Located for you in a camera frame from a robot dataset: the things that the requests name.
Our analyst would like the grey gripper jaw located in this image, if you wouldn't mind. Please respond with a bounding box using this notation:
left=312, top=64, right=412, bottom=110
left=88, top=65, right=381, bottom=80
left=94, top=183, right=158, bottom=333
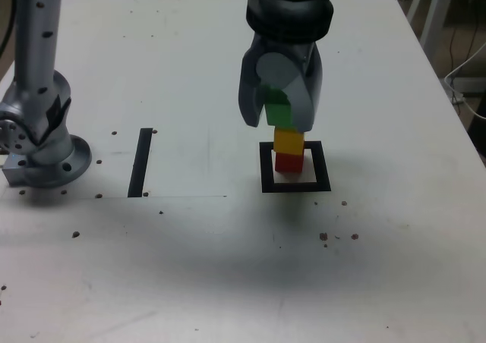
left=238, top=42, right=267, bottom=127
left=256, top=42, right=324, bottom=132

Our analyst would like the yellow cube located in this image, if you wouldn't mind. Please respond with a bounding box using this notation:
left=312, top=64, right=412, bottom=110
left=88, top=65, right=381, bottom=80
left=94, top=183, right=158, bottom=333
left=273, top=127, right=305, bottom=156

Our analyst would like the red cube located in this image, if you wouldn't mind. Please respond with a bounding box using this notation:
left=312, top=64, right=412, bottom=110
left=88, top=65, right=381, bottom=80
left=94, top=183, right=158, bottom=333
left=274, top=152, right=304, bottom=174

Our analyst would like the black tape strip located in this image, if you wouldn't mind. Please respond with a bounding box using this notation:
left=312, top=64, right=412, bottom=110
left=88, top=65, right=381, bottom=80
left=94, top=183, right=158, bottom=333
left=128, top=127, right=153, bottom=199

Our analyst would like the thin black cable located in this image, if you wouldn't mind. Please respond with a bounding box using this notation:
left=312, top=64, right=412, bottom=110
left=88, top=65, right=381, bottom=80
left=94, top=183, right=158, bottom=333
left=465, top=26, right=479, bottom=61
left=449, top=26, right=456, bottom=77

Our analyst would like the black tape square outline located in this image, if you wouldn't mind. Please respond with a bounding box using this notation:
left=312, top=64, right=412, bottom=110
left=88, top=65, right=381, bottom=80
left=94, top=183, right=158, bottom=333
left=259, top=140, right=332, bottom=193

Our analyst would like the white cable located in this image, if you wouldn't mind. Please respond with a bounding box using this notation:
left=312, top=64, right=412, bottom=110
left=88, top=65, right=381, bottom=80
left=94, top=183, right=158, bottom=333
left=443, top=41, right=486, bottom=122

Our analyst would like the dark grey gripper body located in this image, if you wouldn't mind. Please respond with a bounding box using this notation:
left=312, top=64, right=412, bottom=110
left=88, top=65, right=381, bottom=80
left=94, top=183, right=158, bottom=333
left=252, top=35, right=318, bottom=61

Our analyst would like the green cube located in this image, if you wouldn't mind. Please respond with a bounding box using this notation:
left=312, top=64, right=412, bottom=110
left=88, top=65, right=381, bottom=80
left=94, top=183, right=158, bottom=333
left=261, top=87, right=295, bottom=128

